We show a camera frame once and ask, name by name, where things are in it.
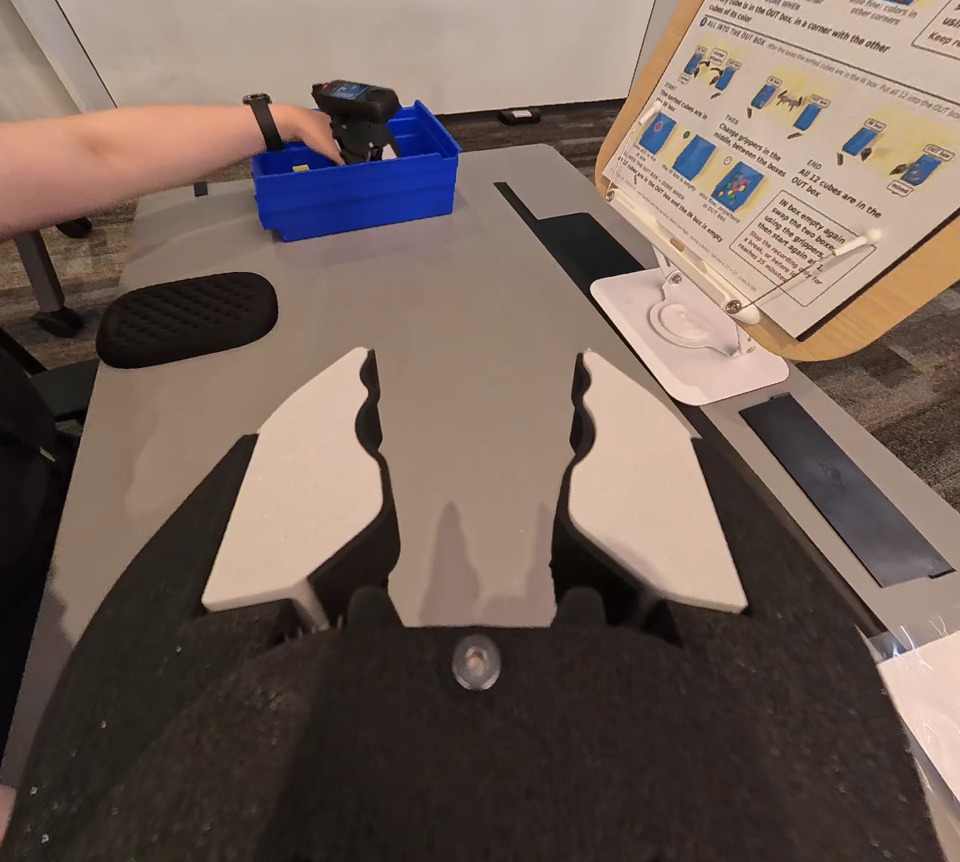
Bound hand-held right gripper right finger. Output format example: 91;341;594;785
551;351;751;634

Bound person's left forearm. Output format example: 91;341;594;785
0;106;273;241

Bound rolling stand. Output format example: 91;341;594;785
11;217;96;340

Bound black wristwatch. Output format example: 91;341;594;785
241;93;288;153

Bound blue plastic bin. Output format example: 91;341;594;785
250;99;461;243

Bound laminated printed paper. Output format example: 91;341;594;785
868;626;960;852

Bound white sheet holder bar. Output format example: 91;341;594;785
606;101;882;325

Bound person's left hand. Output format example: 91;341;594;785
277;103;348;164

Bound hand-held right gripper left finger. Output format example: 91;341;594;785
201;346;402;634

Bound wooden display board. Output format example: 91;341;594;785
594;0;960;363

